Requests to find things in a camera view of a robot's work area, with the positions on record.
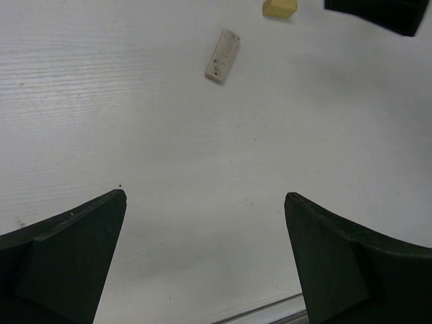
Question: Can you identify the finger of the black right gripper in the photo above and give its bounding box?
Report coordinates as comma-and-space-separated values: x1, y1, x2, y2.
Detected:
324, 0, 429, 36

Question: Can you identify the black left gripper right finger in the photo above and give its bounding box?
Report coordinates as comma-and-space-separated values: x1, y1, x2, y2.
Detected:
284, 192, 431, 323

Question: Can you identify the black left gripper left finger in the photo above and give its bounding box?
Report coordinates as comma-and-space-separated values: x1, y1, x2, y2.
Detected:
1, 189, 127, 323

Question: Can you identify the yellow eraser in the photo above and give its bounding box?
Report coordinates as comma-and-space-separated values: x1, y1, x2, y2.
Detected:
262, 0, 298, 19

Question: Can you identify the white eraser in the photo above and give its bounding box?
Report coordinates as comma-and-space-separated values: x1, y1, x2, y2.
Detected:
205, 30, 241, 84

